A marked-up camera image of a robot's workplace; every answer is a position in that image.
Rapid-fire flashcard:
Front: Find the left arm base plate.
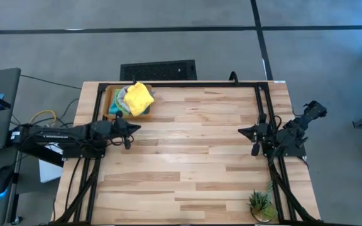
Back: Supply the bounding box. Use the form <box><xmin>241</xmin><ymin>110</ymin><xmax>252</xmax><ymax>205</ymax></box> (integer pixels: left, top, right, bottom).
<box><xmin>61</xmin><ymin>137</ymin><xmax>108</xmax><ymax>159</ymax></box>

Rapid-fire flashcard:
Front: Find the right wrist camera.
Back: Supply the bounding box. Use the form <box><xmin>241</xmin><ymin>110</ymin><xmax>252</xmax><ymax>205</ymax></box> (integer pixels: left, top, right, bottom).
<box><xmin>250</xmin><ymin>141</ymin><xmax>261</xmax><ymax>158</ymax></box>

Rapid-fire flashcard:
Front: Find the yellow cable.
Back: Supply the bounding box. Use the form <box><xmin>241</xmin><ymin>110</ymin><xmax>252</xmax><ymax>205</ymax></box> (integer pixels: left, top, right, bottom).
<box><xmin>29</xmin><ymin>109</ymin><xmax>58</xmax><ymax>125</ymax></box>

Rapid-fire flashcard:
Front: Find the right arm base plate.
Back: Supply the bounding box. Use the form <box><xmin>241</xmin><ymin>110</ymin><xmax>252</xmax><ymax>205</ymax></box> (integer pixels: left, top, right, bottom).
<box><xmin>261</xmin><ymin>131</ymin><xmax>308</xmax><ymax>158</ymax></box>

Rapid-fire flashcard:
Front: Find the white box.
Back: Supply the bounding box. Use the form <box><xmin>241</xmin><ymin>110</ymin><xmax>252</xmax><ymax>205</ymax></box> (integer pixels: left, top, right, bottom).
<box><xmin>38</xmin><ymin>147</ymin><xmax>65</xmax><ymax>184</ymax></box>

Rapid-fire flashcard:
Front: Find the green microfiber towel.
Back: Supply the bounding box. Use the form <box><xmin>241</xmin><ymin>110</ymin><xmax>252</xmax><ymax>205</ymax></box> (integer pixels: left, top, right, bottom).
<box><xmin>112</xmin><ymin>90</ymin><xmax>128</xmax><ymax>113</ymax></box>

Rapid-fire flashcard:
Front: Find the orange plastic tray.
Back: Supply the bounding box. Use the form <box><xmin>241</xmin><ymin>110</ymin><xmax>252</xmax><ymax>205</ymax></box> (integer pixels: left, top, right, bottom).
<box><xmin>102</xmin><ymin>83</ymin><xmax>154</xmax><ymax>121</ymax></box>

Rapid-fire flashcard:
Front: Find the small potted succulent plant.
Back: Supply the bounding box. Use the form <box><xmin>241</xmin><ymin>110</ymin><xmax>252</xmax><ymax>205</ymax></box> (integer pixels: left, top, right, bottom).
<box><xmin>248</xmin><ymin>181</ymin><xmax>278</xmax><ymax>224</ymax></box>

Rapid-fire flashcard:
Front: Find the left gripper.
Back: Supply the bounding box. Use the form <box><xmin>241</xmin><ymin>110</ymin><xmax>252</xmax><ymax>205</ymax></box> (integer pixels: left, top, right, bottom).
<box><xmin>89</xmin><ymin>110</ymin><xmax>142</xmax><ymax>141</ymax></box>

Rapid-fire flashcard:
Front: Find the black perforated computer tower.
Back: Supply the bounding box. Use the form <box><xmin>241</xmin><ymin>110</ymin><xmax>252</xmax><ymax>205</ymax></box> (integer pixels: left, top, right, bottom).
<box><xmin>119</xmin><ymin>59</ymin><xmax>198</xmax><ymax>82</ymax></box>

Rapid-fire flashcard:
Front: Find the black floor cable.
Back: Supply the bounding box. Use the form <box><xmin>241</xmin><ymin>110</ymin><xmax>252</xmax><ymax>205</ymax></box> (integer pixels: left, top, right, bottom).
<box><xmin>19</xmin><ymin>73</ymin><xmax>83</xmax><ymax>90</ymax></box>

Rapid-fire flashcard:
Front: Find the black aluminium table frame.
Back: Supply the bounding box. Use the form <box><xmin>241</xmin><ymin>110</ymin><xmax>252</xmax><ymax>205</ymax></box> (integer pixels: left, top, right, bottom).
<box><xmin>49</xmin><ymin>80</ymin><xmax>324</xmax><ymax>226</ymax></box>

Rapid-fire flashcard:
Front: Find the yellow microfiber towel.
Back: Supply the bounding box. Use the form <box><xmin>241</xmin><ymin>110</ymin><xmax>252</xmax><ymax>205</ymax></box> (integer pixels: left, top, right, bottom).
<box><xmin>123</xmin><ymin>82</ymin><xmax>155</xmax><ymax>117</ymax></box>

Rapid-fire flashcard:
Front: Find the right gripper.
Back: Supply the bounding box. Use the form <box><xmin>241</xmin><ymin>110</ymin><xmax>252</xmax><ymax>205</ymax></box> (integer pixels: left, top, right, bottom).
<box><xmin>237</xmin><ymin>112</ymin><xmax>278</xmax><ymax>144</ymax></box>

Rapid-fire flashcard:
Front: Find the black clamp handle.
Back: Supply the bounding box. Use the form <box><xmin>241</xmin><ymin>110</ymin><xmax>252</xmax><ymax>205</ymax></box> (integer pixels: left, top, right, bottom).
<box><xmin>228</xmin><ymin>70</ymin><xmax>240</xmax><ymax>85</ymax></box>

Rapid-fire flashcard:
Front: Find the blue microfiber towel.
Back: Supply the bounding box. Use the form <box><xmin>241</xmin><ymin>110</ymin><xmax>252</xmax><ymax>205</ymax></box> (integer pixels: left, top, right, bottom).
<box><xmin>108</xmin><ymin>99</ymin><xmax>151</xmax><ymax>116</ymax></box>

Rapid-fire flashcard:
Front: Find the black computer mouse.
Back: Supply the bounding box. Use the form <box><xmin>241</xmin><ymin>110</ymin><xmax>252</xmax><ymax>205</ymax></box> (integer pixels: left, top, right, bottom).
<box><xmin>0</xmin><ymin>164</ymin><xmax>15</xmax><ymax>196</ymax></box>

